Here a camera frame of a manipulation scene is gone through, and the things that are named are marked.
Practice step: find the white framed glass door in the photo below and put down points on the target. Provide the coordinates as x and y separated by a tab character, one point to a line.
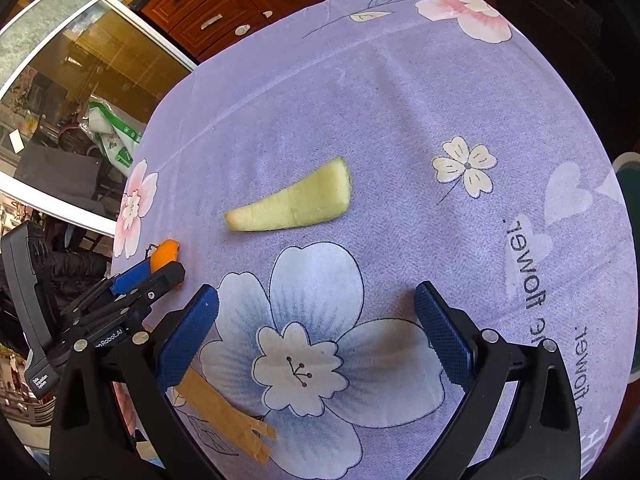
65	45

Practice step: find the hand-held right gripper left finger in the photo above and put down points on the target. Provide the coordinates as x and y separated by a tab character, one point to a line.
192	330

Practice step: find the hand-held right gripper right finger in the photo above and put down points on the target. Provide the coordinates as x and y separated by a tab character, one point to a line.
442	330

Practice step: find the white bin with teal inside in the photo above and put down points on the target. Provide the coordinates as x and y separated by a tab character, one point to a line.
629	165

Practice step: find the green and white plastic bag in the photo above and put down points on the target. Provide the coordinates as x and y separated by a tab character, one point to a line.
112	135

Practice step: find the purple floral tablecloth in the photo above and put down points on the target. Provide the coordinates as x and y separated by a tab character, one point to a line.
390	110

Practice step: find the pale green peel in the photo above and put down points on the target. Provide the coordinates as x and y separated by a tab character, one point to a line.
300	200

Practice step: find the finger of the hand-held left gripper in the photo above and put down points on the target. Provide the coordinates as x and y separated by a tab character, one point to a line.
127	307
132	277

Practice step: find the orange peel piece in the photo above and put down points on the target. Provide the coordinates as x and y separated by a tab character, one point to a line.
165	254

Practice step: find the brown tape strip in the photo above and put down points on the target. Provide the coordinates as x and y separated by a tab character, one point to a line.
220	412

